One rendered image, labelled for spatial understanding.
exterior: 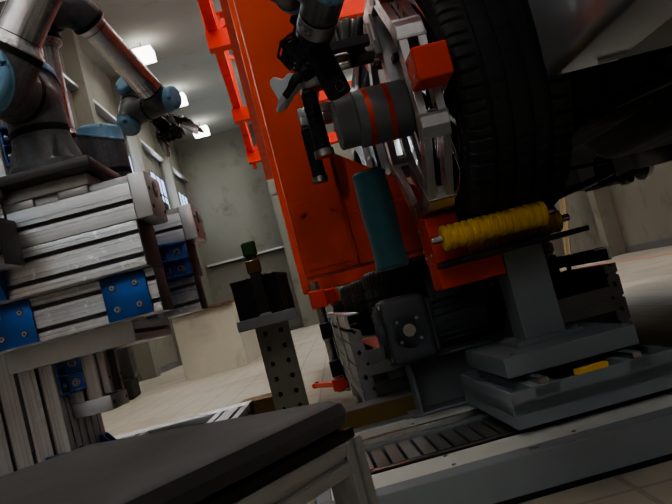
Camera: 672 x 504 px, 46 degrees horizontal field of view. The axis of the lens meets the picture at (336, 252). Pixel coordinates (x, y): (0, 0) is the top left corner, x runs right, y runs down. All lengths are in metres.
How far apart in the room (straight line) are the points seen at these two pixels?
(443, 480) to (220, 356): 8.15
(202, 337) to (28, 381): 7.79
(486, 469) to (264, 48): 1.41
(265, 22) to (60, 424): 1.28
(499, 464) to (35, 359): 0.95
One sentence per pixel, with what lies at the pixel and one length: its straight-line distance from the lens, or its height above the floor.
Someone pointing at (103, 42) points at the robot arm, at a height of 1.30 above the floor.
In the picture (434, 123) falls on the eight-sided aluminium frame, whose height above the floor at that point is 0.74.
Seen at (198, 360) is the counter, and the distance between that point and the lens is 9.58.
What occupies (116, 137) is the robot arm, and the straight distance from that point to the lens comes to 2.14.
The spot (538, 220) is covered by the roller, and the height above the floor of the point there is 0.50.
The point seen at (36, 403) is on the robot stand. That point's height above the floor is 0.39.
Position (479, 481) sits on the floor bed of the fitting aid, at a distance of 1.49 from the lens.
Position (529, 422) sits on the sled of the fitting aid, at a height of 0.10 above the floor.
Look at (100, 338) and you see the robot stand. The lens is 1.70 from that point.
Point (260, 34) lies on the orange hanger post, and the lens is 2.40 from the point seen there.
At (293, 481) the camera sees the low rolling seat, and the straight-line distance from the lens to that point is 0.70.
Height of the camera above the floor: 0.43
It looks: 4 degrees up
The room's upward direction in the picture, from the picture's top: 15 degrees counter-clockwise
